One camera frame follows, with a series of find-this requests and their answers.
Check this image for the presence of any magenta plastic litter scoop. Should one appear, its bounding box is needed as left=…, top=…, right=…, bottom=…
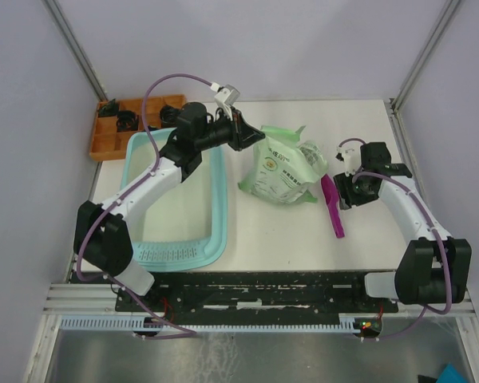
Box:
left=321, top=174, right=345, bottom=239

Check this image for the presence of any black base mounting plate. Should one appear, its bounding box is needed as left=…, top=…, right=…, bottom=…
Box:
left=115, top=269, right=399, bottom=324

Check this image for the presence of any black round part in tray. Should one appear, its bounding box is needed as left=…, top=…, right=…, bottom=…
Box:
left=159, top=105, right=180, bottom=128

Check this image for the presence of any green cat litter bag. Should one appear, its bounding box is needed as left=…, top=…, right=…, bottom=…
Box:
left=238, top=125, right=328, bottom=205

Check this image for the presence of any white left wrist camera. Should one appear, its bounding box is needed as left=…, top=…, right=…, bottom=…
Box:
left=210, top=82, right=240, bottom=110

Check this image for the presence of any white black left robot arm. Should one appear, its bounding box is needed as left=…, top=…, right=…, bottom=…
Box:
left=73, top=102, right=265, bottom=311

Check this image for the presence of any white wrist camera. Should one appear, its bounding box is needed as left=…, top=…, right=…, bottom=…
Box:
left=335, top=146, right=361, bottom=176
left=210, top=82, right=240, bottom=110

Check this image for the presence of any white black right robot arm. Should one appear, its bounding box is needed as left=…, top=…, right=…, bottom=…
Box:
left=333, top=140, right=472, bottom=314

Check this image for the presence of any aluminium frame rail left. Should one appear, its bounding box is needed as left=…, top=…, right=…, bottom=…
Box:
left=42, top=0, right=108, bottom=101

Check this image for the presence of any orange compartment tray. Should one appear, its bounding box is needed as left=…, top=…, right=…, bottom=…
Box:
left=89, top=94, right=187, bottom=162

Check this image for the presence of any white slotted cable duct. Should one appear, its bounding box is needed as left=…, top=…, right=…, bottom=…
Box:
left=58, top=313, right=364, bottom=331

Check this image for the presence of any black ring part in tray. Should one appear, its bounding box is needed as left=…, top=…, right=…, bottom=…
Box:
left=116, top=110, right=139, bottom=132

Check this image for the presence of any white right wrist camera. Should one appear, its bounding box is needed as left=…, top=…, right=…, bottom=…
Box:
left=335, top=146, right=361, bottom=176

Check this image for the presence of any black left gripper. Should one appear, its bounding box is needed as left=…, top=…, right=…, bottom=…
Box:
left=196, top=106, right=267, bottom=152

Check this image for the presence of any blue object bottom corner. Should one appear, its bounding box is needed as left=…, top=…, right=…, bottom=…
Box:
left=436, top=364, right=468, bottom=383

